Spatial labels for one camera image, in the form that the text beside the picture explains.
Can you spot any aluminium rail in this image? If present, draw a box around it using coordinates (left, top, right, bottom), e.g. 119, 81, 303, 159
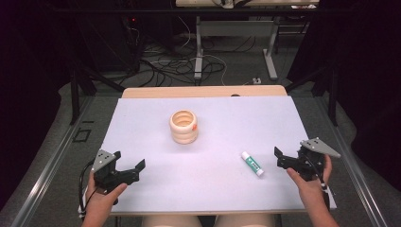
314, 96, 390, 227
9, 96, 96, 227

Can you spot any person's right hand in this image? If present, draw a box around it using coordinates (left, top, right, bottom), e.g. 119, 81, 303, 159
286, 155, 334, 201

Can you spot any white green glue stick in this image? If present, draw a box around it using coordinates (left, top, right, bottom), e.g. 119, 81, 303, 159
240, 150, 265, 177

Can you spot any white table mat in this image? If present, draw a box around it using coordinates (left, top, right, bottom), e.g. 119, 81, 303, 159
100, 96, 338, 216

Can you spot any tangle of black floor cables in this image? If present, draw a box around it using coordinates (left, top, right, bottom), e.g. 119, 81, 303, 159
126, 34, 257, 88

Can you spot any white metal frame desk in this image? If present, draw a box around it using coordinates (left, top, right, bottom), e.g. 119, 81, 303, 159
174, 0, 320, 81

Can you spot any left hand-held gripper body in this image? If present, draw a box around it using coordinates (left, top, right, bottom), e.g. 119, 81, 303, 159
91, 149, 128, 195

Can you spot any dark computer tower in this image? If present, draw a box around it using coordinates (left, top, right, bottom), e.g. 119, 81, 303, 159
94, 13, 145, 74

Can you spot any black metal stand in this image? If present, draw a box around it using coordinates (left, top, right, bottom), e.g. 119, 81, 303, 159
285, 61, 340, 128
68, 61, 127, 126

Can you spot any person's left hand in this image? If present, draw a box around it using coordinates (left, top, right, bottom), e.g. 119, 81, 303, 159
85, 172, 129, 208

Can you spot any person's right leg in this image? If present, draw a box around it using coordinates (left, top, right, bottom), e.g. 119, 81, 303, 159
213, 214, 276, 227

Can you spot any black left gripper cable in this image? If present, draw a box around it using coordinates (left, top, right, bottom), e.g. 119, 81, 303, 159
78, 160, 96, 220

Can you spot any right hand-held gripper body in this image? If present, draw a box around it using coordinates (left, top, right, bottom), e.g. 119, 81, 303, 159
296, 136, 341, 183

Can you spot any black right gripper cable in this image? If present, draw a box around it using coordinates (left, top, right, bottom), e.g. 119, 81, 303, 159
306, 155, 331, 211

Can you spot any person's leg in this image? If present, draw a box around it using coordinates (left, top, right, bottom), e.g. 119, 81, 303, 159
213, 214, 276, 227
141, 214, 203, 227

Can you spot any dark curtain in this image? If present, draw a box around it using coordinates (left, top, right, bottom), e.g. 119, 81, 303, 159
288, 0, 401, 192
0, 0, 79, 211

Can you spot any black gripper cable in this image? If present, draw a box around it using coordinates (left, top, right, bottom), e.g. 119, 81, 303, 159
306, 155, 331, 211
78, 160, 96, 220

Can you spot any cream ribbed pen holder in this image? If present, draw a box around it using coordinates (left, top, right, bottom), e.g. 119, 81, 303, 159
168, 109, 200, 146

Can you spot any white floor cable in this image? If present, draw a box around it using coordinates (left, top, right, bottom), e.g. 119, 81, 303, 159
177, 15, 229, 87

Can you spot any person's left leg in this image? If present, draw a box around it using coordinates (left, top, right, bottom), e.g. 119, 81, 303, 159
141, 214, 203, 227

